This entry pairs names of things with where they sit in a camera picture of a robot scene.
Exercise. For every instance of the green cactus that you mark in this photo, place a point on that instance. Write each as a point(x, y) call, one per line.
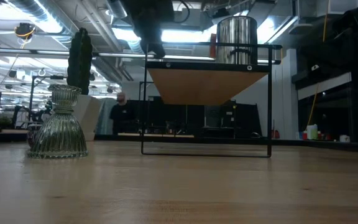
point(79, 62)

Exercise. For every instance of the red fire extinguisher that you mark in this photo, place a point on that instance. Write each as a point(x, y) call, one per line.
point(275, 133)

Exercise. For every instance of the white cup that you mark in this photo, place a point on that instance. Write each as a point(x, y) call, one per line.
point(344, 138)

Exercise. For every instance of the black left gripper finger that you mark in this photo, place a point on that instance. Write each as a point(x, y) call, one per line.
point(158, 43)
point(147, 40)

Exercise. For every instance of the wooden shelf riser black frame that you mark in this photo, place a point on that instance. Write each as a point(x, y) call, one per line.
point(207, 87)

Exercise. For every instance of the long ceiling light tube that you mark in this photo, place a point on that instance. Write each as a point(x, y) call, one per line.
point(120, 55)

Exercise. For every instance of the ribbed glass candle stick holder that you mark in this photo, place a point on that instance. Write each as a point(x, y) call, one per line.
point(57, 133)

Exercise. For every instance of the small green plant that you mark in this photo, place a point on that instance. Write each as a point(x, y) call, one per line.
point(4, 121)

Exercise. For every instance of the white hexagonal plant pot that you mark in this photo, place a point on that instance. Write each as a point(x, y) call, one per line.
point(92, 115)

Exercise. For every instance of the grey fabric cover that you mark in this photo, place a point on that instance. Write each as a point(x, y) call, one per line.
point(102, 118)

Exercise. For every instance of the silver ventilation duct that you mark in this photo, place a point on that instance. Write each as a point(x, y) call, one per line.
point(115, 7)

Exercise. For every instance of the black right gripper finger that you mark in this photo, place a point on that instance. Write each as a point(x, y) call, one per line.
point(322, 46)
point(322, 56)

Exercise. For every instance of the white plastic jug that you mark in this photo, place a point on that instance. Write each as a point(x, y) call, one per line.
point(312, 132)

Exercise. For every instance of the person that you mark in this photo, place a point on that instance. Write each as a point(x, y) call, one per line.
point(121, 113)

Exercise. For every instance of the silver candle tin orange tag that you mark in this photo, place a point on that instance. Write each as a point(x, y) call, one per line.
point(236, 37)

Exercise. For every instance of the purple patterned round tin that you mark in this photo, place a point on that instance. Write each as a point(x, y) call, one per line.
point(31, 132)

